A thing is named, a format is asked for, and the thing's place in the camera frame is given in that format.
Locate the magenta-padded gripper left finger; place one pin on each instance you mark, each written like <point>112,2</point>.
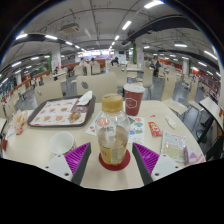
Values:
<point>77,159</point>

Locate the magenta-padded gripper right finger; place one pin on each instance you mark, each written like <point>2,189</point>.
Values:
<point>146,159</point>

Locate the clear bottle with yellow drink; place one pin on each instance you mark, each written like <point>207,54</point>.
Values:
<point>112,140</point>

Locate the clear plastic packet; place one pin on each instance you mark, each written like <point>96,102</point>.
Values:
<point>173,146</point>

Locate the red sauce packet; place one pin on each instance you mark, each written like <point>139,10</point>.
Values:
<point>154,129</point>

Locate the flat round red coaster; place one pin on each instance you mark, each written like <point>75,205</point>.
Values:
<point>115,167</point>

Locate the wrapped food piece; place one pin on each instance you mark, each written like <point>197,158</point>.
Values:
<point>74,116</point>

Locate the white sachet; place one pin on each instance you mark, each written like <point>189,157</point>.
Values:
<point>170,122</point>

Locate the pink and white leaflet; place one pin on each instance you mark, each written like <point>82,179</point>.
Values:
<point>195,156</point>

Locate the dark brown food tray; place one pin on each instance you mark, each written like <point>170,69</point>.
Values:
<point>90,111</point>

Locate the printed paper tray liner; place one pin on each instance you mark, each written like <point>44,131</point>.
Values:
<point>50,115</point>

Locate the red paper cup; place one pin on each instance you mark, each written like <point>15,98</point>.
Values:
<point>133,101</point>

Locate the white paper napkin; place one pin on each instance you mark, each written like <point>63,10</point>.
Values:
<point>85,98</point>

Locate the crumpled food wrapper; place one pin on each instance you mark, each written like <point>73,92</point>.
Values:
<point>18,120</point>

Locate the beige chair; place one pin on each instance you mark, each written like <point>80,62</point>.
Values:
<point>48,91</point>
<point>100,85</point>

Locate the white side table, black edge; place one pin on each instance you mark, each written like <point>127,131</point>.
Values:
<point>211,108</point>

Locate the beige chairs group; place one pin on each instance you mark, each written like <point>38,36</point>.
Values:
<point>147,76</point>

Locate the person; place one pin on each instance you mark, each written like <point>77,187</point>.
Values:
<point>83,62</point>
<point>93,62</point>
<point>156,65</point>
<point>115,61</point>

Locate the ceiling air conditioner unit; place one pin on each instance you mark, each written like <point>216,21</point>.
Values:
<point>70,28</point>

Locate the ceiling lights group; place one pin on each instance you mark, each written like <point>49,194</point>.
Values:
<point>153,4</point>

